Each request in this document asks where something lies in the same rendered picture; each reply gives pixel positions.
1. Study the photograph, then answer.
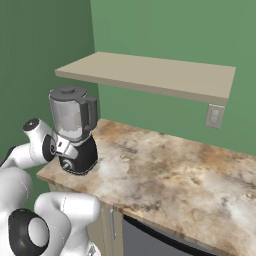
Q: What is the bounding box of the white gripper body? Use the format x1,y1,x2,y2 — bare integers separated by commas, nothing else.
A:
62,139,80,161

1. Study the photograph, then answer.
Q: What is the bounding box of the black and clear blender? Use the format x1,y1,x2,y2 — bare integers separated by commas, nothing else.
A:
48,85,100,177

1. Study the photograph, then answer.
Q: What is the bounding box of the dark grey blender lid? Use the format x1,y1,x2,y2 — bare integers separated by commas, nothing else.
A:
49,85,89,102

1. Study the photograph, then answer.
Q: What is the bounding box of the beige cupboard door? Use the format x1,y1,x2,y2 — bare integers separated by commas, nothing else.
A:
85,200,125,256

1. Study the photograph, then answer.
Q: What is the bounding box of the dark grey dishwasher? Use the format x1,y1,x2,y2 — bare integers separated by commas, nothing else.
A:
122,214,219,256

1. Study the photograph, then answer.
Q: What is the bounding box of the silver cupboard door handle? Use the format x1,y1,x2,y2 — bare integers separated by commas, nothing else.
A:
109,208,117,241

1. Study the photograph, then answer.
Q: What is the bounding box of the beige wall shelf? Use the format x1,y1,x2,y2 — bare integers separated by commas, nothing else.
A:
54,51,237,107

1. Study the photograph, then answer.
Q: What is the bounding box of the grey wall switch plate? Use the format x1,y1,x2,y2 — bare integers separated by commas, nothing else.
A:
203,103,226,130

